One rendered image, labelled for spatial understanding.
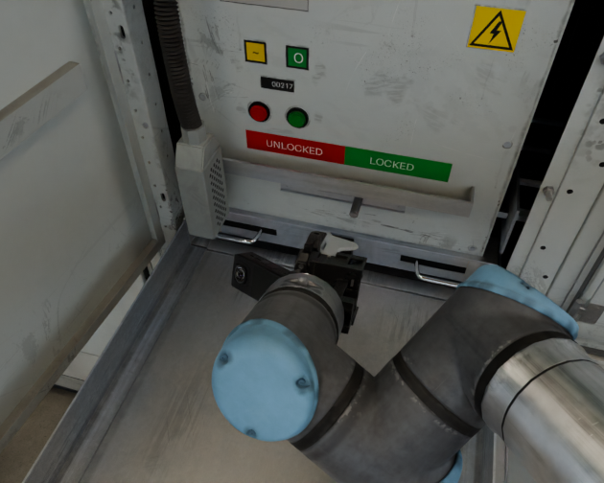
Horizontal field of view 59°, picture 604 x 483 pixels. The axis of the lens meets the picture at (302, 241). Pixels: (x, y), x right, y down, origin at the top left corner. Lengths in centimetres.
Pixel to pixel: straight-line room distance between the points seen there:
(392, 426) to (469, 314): 11
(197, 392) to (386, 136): 47
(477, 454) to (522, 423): 45
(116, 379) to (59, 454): 13
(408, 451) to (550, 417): 13
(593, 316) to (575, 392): 58
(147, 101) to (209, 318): 36
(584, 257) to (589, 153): 19
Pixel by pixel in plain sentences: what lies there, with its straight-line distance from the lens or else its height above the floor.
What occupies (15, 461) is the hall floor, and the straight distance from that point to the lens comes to 191.
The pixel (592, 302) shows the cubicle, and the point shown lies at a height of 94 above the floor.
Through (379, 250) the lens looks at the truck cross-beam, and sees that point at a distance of 95.
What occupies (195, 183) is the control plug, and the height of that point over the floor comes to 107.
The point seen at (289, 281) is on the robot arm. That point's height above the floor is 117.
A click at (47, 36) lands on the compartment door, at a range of 79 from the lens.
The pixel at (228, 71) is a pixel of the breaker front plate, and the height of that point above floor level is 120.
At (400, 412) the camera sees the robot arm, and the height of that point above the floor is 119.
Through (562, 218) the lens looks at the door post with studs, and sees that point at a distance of 83.
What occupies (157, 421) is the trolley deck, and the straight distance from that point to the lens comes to 85.
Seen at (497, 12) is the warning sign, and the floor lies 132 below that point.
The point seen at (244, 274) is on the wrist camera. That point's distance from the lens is 65.
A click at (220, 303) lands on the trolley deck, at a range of 95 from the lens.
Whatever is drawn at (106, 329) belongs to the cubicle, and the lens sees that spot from 142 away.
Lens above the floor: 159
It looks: 46 degrees down
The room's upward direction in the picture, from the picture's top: straight up
